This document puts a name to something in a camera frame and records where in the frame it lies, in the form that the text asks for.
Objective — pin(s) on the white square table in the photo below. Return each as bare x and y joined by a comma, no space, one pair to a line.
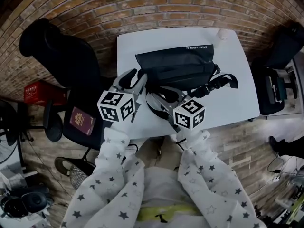
237,91

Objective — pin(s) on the black round stool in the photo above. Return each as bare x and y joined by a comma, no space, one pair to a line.
55,129

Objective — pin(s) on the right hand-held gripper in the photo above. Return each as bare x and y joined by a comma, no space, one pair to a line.
188,114

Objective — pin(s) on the person's right forearm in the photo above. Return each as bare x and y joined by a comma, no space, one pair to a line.
204,160

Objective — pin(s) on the white power strip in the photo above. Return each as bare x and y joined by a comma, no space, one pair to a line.
275,178

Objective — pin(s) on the person's torso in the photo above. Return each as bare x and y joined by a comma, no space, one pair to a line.
164,189

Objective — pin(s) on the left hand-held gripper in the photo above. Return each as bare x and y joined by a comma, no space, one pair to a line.
114,106

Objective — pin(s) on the person's left forearm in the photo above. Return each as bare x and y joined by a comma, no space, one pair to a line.
114,155

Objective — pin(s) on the black leather bag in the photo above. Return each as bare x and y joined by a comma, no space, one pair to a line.
175,63

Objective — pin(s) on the black office chair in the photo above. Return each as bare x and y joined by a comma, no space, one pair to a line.
282,49
66,56

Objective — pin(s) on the maroon book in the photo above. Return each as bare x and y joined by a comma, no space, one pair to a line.
82,121

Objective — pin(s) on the person's legs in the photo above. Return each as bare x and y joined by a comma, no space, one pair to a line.
152,151

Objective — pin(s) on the small white cup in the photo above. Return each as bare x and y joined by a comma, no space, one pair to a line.
221,34

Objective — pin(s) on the red plastic crate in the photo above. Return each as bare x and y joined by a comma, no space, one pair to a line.
40,92

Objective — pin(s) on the dark teal pouch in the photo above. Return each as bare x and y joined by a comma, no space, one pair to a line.
280,89

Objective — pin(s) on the black round device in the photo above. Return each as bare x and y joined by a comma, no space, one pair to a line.
28,202

